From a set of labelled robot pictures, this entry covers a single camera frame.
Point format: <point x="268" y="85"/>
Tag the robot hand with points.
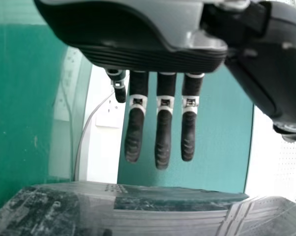
<point x="143" y="37"/>

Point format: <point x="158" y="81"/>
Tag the white socket plate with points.
<point x="108" y="120"/>

